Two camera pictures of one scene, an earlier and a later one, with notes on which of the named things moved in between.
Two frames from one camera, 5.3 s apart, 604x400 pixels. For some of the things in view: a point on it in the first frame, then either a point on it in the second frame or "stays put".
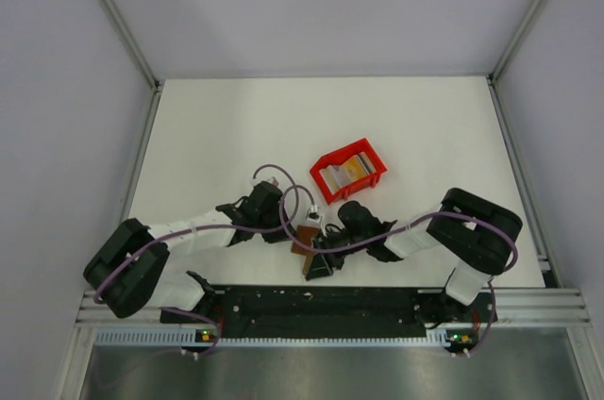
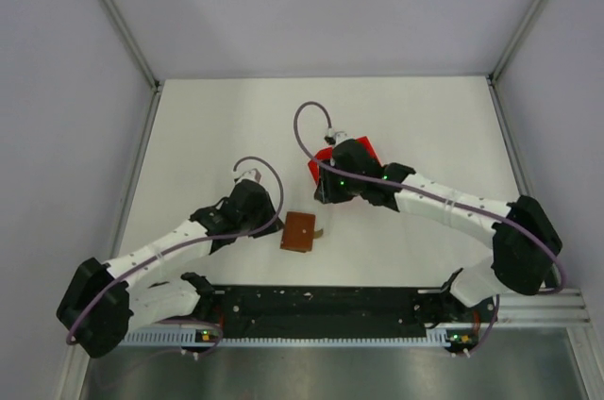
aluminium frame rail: x=117 y=15 stays put
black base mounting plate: x=329 y=311 stays put
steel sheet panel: x=529 y=364 stays put
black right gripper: x=325 y=263 → x=327 y=192
